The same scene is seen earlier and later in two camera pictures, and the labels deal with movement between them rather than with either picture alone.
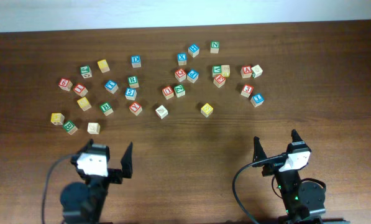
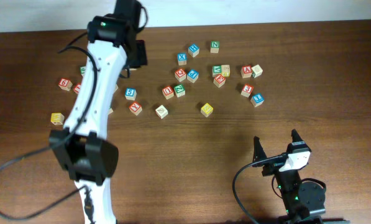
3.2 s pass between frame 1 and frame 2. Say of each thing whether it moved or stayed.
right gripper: stayed
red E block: stayed
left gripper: moved
